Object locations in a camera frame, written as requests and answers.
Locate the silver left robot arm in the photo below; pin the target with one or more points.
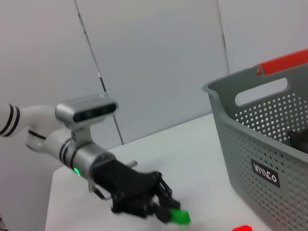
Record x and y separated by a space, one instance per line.
48 139

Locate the orange curved plastic rim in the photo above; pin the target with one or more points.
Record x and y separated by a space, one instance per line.
284 62

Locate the dark clay teapot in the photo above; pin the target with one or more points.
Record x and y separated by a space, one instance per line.
299 142

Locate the grey-green perforated storage bin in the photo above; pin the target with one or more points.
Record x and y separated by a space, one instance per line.
260 149

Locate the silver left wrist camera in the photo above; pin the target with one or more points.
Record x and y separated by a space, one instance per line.
84 113

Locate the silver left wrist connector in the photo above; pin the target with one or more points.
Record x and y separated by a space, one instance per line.
132 163

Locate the orange-red slope brick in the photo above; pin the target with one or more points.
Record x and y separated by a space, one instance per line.
241 228

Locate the green toy brick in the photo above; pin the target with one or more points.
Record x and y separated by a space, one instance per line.
180 216

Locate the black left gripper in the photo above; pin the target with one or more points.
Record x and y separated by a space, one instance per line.
125 185

